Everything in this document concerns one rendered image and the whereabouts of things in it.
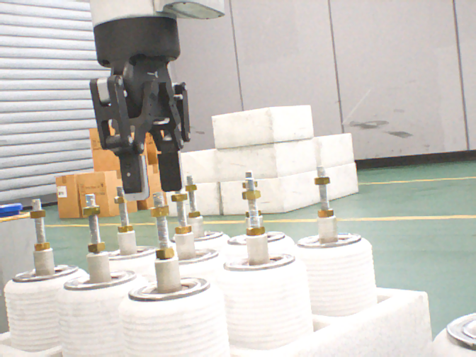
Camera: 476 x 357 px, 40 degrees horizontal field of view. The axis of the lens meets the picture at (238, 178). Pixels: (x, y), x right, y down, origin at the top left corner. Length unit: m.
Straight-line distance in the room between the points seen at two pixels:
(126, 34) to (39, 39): 6.14
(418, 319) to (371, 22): 5.69
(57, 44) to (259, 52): 2.05
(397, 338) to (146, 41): 0.42
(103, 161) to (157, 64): 4.02
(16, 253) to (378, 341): 0.49
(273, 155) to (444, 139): 2.95
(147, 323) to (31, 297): 0.23
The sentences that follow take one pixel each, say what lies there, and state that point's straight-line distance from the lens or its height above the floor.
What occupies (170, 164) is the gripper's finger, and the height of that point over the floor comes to 0.36.
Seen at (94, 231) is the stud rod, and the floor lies 0.30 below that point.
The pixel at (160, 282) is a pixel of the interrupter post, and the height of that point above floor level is 0.26.
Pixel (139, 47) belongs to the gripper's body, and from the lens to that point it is 0.57.
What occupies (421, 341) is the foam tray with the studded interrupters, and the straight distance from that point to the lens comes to 0.81.
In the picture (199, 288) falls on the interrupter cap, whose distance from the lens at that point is 0.59.
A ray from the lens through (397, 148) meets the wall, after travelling 6.27.
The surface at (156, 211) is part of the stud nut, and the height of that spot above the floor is 0.33.
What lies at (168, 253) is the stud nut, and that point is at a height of 0.29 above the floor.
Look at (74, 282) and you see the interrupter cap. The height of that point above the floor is 0.25.
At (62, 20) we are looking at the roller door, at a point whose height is 1.78.
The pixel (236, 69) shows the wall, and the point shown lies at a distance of 7.25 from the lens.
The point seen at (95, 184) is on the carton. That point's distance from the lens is 4.47.
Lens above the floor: 0.38
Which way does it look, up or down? 3 degrees down
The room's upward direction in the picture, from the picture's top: 7 degrees counter-clockwise
